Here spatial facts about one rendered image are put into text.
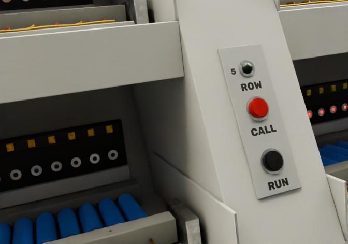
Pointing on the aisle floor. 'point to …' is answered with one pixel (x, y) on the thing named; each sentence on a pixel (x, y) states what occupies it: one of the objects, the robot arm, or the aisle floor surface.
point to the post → (260, 223)
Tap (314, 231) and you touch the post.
